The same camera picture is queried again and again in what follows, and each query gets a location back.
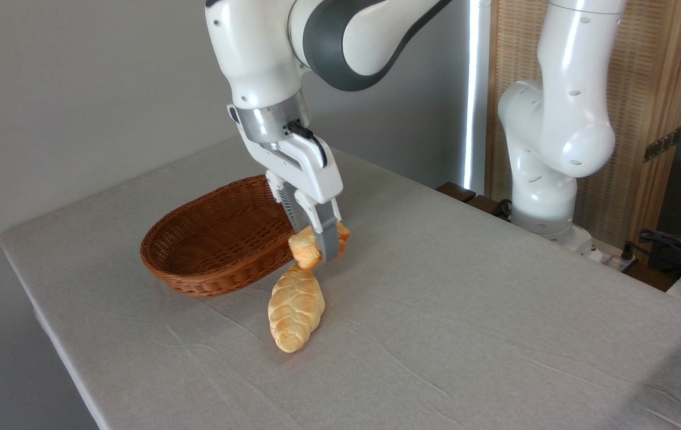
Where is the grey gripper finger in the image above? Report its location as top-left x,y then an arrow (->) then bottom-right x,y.
265,170 -> 314,235
294,190 -> 343,263

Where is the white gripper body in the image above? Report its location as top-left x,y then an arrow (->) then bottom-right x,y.
238,128 -> 344,207

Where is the small golden bread roll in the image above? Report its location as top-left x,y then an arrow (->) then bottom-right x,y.
288,222 -> 351,272

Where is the braided long bread loaf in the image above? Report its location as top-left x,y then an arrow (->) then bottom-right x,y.
267,265 -> 326,354

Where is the brown wicker basket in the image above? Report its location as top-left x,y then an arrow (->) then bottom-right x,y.
140,175 -> 300,297

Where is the dark brown wooden furniture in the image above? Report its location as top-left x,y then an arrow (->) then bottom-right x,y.
436,182 -> 514,220

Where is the grey tablecloth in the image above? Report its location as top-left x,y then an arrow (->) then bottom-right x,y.
0,139 -> 681,430

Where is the dark metal screen hinge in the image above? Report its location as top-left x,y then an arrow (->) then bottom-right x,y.
643,127 -> 681,163

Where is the wooden folding screen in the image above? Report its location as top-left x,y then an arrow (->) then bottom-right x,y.
485,0 -> 681,265

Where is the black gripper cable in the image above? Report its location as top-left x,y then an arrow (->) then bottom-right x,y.
286,121 -> 328,167

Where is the white window frame strip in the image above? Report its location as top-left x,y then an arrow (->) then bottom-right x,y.
463,0 -> 492,192

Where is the black cable bundle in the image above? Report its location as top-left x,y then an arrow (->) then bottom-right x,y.
622,229 -> 681,277

